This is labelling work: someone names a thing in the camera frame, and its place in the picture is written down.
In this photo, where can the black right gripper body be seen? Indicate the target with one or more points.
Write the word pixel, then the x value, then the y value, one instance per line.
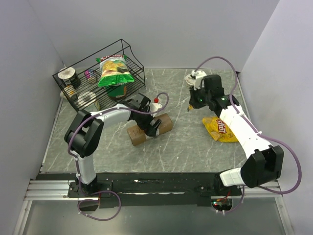
pixel 199 98

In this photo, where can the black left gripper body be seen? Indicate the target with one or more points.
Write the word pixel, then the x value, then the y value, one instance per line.
pixel 144 121

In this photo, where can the brown cardboard express box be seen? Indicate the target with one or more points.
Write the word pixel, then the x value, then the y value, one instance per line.
pixel 138 136

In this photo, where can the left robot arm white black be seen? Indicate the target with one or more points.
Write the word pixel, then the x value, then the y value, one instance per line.
pixel 85 131

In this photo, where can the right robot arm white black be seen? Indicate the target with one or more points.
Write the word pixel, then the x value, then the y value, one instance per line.
pixel 263 161

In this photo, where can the white yogurt tub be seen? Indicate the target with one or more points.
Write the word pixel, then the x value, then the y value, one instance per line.
pixel 190 80

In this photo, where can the green snack canister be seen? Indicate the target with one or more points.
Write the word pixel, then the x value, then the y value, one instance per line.
pixel 116 92

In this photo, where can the yellow Lays chips bag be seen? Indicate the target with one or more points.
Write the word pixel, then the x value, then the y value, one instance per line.
pixel 218 130

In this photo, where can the green chips bag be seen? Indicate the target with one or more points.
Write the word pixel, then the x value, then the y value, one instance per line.
pixel 114 70

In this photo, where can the white lidded pale can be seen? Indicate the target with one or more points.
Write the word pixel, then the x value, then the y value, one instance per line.
pixel 88 101

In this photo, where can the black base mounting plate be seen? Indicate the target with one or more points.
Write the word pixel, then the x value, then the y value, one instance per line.
pixel 155 189

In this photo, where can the purple pink small cup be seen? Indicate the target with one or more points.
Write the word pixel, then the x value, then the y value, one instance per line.
pixel 90 76

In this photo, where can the small yellow labelled can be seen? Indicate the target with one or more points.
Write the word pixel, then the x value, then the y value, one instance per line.
pixel 69 92

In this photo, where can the white lidded dark jar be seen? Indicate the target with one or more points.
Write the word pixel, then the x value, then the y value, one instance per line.
pixel 69 76

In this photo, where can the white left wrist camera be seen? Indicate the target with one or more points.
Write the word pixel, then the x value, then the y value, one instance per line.
pixel 155 106

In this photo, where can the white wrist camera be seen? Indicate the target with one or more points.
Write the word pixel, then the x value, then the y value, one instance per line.
pixel 197 77
pixel 155 106

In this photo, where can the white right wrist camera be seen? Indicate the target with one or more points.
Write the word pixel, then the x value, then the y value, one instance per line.
pixel 197 77

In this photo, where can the black wire shelf rack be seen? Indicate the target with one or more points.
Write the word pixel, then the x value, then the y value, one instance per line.
pixel 135 67

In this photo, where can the aluminium rail frame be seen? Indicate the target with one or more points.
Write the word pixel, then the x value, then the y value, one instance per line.
pixel 50 208

